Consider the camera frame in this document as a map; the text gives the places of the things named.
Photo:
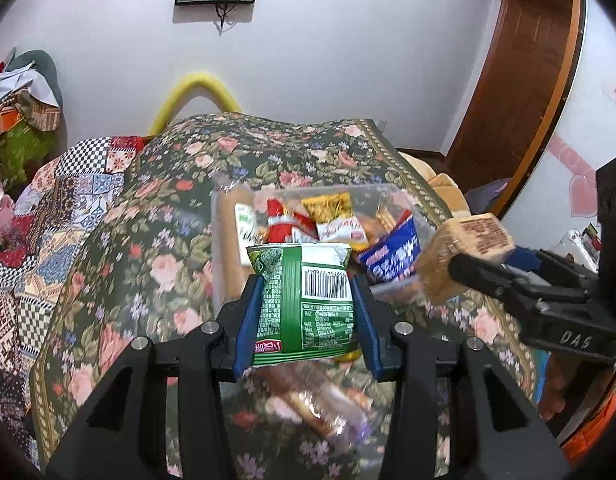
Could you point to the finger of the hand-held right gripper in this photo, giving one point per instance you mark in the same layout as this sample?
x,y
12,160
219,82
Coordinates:
x,y
488,280
525,259

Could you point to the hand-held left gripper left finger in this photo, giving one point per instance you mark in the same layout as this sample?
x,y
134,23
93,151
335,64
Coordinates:
x,y
250,320

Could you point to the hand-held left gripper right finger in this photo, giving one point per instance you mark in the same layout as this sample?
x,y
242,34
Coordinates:
x,y
365,325

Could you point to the beige cake packet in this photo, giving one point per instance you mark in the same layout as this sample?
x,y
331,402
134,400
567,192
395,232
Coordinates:
x,y
468,240

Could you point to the clear plastic storage box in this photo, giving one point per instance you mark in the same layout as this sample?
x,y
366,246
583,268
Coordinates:
x,y
227,280

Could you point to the green snack packet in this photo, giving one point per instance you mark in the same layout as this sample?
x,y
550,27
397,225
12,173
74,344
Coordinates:
x,y
308,310

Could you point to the blue snack packet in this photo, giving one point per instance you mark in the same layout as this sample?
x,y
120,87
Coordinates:
x,y
393,255

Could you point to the white packet with green label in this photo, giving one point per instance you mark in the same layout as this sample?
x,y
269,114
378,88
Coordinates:
x,y
245,230

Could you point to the orange fried snack packet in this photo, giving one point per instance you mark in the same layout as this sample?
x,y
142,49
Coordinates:
x,y
374,227

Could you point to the red snack packet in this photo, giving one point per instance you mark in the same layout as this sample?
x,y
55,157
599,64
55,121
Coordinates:
x,y
278,220

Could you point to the yellow cracker packet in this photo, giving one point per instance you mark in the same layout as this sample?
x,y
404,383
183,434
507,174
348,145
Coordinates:
x,y
328,205

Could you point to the person's right hand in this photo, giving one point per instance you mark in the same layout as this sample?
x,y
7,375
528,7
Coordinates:
x,y
553,390

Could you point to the grey cloth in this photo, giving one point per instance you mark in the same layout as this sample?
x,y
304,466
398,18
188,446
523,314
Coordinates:
x,y
488,195

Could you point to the clear packet of brown sticks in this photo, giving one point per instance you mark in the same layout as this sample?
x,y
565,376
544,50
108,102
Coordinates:
x,y
313,400

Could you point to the beige bedding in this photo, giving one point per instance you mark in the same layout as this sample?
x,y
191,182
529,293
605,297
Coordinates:
x,y
438,185

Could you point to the floral blanket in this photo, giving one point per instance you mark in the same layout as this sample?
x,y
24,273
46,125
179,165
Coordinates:
x,y
152,260

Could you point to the wooden door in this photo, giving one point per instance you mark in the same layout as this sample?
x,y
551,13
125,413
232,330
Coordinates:
x,y
518,75

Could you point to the patchwork quilt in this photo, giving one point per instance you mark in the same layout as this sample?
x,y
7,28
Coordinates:
x,y
52,220

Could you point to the yellow foam tube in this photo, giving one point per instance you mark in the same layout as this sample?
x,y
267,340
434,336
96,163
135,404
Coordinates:
x,y
197,82

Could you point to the pink rabbit toy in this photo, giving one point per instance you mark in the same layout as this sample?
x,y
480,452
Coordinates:
x,y
0,207

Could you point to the green patterned bag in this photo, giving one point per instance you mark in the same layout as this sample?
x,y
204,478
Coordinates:
x,y
17,152

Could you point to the pile of clothes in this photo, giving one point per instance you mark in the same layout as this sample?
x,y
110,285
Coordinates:
x,y
17,95

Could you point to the grey chair back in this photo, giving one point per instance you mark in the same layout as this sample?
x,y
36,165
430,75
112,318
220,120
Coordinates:
x,y
42,67

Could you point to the wall socket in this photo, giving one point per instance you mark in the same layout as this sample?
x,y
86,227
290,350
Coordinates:
x,y
382,125

